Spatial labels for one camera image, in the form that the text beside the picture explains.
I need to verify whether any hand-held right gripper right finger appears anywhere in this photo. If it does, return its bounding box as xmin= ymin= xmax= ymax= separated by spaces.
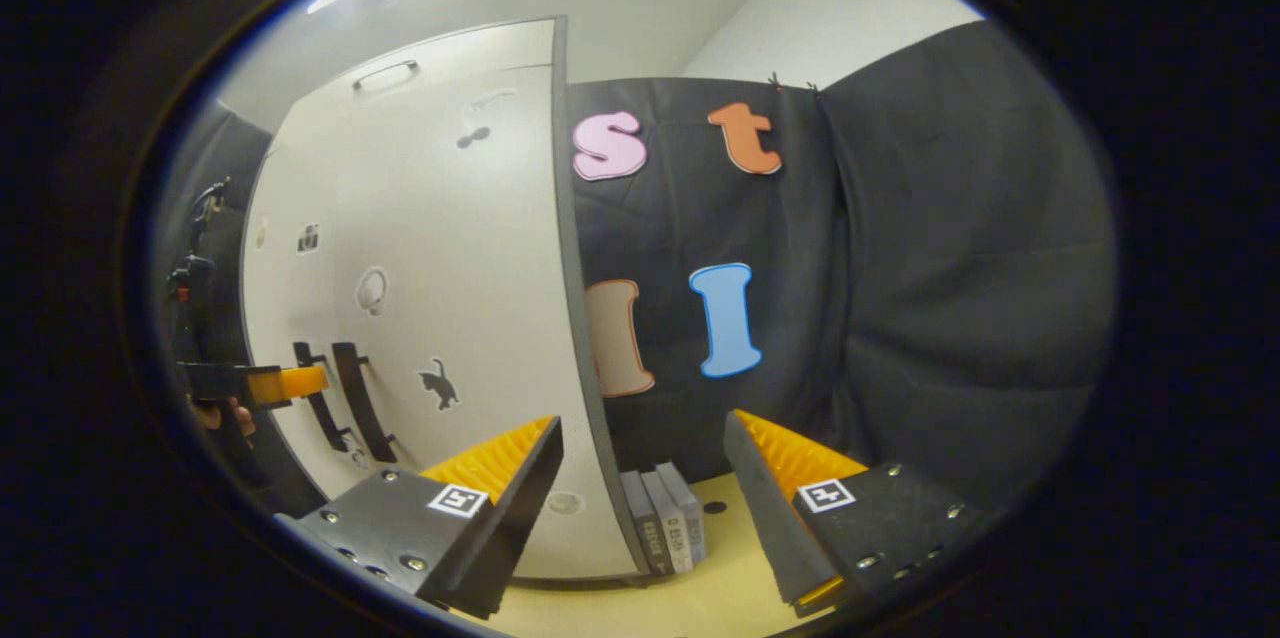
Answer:
xmin=722 ymin=408 xmax=986 ymax=616

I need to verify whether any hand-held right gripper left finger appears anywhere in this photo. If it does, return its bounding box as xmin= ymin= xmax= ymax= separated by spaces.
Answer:
xmin=275 ymin=415 xmax=566 ymax=619

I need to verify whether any white cabinet door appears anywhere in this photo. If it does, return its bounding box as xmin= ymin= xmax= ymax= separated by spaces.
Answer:
xmin=243 ymin=93 xmax=376 ymax=509
xmin=325 ymin=66 xmax=641 ymax=581

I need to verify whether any white shoe cabinet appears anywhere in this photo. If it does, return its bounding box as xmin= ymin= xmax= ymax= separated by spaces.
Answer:
xmin=215 ymin=15 xmax=651 ymax=581

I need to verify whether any white cabinet drawer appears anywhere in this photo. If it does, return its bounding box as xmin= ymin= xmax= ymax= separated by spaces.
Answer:
xmin=220 ymin=18 xmax=561 ymax=134

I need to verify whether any grey book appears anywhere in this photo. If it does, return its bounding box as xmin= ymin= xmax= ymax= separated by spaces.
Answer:
xmin=640 ymin=468 xmax=693 ymax=574
xmin=620 ymin=471 xmax=668 ymax=577
xmin=657 ymin=463 xmax=709 ymax=564

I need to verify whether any black backdrop cloth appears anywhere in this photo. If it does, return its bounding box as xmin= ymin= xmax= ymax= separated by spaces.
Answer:
xmin=565 ymin=18 xmax=1119 ymax=519
xmin=150 ymin=103 xmax=301 ymax=519

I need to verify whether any black door handle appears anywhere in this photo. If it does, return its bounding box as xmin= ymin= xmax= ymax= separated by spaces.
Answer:
xmin=293 ymin=342 xmax=351 ymax=452
xmin=332 ymin=342 xmax=398 ymax=464

